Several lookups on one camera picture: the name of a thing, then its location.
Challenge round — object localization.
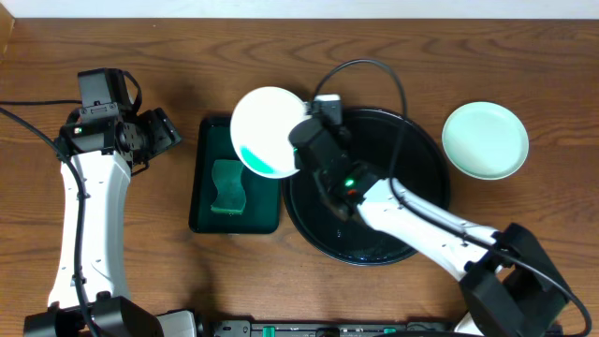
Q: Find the white plate green stain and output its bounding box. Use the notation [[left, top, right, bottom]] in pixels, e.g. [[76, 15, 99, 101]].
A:
[[230, 86, 308, 179]]

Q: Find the green scrubbing sponge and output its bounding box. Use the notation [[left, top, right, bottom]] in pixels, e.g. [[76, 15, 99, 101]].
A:
[[211, 159, 247, 215]]

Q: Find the pale green plate front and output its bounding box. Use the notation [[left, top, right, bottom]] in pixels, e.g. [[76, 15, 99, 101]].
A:
[[441, 101, 531, 177]]

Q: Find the pale green plate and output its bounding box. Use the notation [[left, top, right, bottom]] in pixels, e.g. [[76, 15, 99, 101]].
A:
[[441, 101, 531, 177], [443, 141, 530, 181]]

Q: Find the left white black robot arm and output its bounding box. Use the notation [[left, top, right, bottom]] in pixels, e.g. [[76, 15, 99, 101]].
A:
[[23, 109, 197, 336]]

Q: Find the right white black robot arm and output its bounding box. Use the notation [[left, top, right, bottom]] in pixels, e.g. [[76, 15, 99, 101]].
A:
[[288, 118, 574, 336]]

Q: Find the black rectangular water tray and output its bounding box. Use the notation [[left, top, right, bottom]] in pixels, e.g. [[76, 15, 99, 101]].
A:
[[188, 117, 281, 234]]

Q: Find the round black serving tray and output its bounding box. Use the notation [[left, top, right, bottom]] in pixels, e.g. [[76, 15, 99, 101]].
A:
[[282, 108, 450, 266]]

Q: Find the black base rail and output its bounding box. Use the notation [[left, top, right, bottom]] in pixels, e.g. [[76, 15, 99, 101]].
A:
[[153, 317, 565, 337]]

